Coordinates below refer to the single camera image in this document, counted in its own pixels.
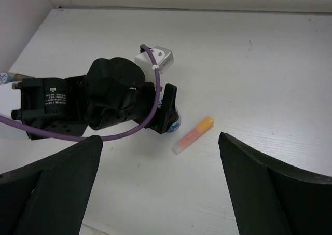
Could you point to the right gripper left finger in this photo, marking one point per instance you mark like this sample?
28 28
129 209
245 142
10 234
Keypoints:
50 196

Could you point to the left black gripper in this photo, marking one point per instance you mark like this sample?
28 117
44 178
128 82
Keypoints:
113 91

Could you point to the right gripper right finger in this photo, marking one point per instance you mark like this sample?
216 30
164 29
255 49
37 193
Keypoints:
270 196

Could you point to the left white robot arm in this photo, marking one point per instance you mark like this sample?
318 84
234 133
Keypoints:
11 104

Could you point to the yellow orange highlighter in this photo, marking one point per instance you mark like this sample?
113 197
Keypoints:
193 135

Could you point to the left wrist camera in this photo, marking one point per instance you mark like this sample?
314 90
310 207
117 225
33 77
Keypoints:
163 57

